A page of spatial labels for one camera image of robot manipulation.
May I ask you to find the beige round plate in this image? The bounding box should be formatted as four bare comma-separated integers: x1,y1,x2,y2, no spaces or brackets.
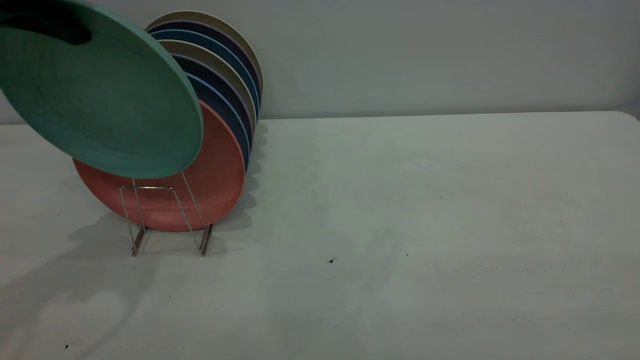
157,40,257,126
144,11,264,86

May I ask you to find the green round plate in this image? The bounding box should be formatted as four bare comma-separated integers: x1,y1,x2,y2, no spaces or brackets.
0,0,204,179

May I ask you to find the pink round plate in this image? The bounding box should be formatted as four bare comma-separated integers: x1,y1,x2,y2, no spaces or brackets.
73,100,246,232

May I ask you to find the navy plate light blue rim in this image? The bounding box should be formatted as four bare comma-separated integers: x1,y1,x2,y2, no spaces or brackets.
185,72,251,171

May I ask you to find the metal wire plate rack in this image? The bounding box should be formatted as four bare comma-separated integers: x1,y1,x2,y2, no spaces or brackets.
120,172,215,258

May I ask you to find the teal blue round plate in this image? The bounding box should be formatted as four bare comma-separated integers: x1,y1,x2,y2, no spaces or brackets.
149,29,261,118

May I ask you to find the dark purple plate lavender rim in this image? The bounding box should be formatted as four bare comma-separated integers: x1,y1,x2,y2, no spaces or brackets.
147,20,263,96
170,53,254,146

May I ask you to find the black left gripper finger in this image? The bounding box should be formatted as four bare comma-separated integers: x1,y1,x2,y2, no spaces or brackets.
0,10,94,46

